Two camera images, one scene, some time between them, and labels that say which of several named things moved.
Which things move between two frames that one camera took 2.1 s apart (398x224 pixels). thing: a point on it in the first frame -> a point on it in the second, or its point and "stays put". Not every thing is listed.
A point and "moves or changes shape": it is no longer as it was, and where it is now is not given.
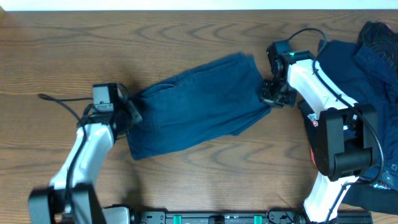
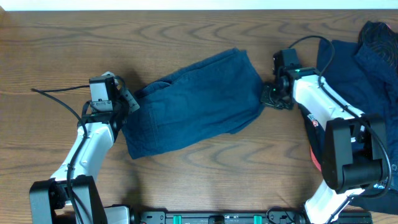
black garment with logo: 360,195 stays put
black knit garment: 380,35 stays put
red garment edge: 313,155 stays put
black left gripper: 136,117 -> 127,96
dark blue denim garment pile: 367,82 stays put
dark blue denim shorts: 224,98 moves or changes shape
